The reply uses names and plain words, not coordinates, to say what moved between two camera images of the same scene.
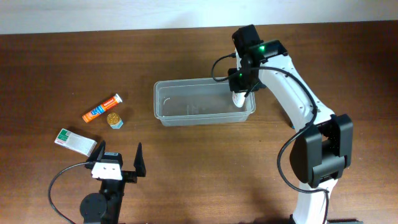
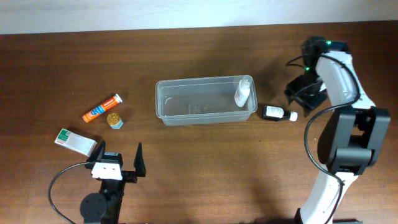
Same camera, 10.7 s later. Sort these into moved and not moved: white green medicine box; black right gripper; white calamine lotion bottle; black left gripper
Moved: black right gripper
Not moved: white green medicine box; white calamine lotion bottle; black left gripper
